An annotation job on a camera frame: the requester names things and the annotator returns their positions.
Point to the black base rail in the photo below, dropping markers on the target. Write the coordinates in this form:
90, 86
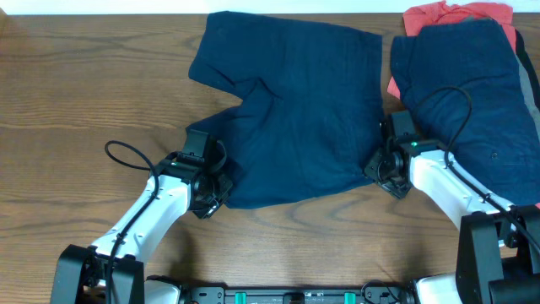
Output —
371, 294

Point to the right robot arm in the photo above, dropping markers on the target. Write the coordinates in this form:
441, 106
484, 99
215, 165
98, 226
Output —
498, 249

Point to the navy blue shorts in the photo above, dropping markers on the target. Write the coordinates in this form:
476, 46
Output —
506, 163
310, 105

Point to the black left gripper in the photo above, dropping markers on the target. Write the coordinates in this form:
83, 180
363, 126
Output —
215, 196

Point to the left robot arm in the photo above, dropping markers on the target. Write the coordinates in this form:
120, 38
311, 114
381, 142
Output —
115, 261

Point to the red garment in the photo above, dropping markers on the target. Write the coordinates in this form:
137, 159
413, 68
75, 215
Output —
447, 14

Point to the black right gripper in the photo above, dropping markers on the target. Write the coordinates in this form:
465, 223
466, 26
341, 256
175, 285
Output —
371, 169

